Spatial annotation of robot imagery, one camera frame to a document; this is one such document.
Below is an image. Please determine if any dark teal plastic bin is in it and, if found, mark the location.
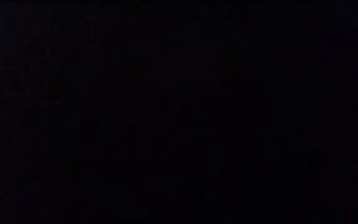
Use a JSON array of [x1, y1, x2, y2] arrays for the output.
[[0, 0, 358, 224]]

